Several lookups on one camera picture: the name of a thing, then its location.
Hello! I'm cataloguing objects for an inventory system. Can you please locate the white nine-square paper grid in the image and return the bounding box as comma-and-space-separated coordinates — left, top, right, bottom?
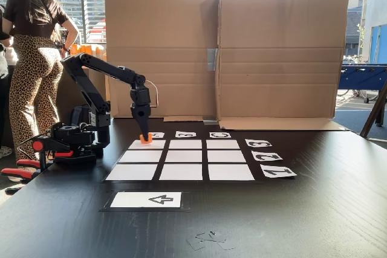
104, 138, 264, 183

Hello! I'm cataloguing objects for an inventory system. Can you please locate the brown cardboard box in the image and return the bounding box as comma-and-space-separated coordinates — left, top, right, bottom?
56, 66, 107, 114

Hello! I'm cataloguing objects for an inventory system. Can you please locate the brown cardboard panel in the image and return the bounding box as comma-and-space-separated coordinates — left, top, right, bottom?
216, 0, 350, 132
104, 0, 223, 123

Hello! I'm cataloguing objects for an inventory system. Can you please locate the white paper arrow sheet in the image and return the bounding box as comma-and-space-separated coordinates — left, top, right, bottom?
109, 191, 183, 210

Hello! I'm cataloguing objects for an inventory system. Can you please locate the paper label number 3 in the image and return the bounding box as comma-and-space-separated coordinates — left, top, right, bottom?
244, 138, 273, 149

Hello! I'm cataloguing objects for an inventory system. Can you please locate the person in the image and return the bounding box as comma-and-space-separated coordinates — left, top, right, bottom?
2, 0, 80, 162
0, 0, 15, 159

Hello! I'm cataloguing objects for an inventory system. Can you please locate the paper label number 2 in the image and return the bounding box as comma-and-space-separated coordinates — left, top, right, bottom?
251, 150, 284, 163

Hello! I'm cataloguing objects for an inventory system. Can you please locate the red and black clamp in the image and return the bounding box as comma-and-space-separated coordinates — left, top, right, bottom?
0, 138, 75, 195

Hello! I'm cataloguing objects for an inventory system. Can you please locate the paper label number 1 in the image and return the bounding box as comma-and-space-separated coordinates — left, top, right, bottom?
259, 166, 298, 179

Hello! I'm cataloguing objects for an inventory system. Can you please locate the blue foosball table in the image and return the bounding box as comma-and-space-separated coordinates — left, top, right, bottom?
337, 63, 387, 104

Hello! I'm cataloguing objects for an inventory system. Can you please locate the wooden stand leg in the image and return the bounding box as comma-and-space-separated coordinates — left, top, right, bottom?
359, 81, 387, 138

